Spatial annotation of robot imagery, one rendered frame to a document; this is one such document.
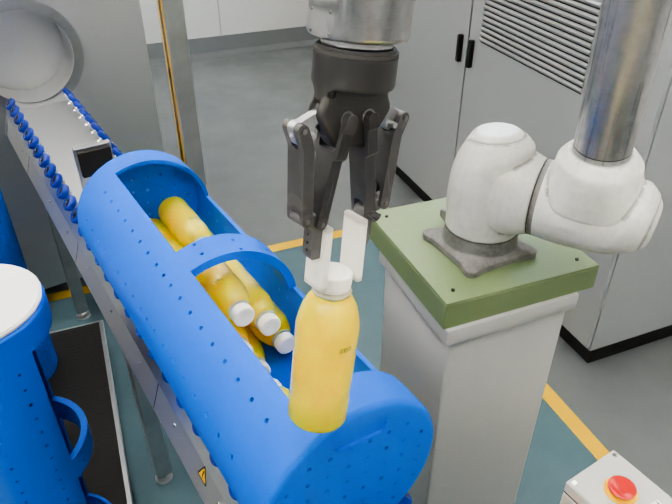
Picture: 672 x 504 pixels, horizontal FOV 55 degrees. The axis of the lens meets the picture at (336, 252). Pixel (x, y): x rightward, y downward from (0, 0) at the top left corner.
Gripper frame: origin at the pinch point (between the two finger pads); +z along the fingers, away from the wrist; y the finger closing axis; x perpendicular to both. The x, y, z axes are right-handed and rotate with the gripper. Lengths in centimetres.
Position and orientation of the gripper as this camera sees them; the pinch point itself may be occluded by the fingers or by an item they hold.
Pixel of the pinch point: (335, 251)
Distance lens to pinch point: 64.9
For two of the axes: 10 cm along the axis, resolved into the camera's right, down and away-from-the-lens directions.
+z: -0.9, 8.9, 4.4
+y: -7.8, 2.2, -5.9
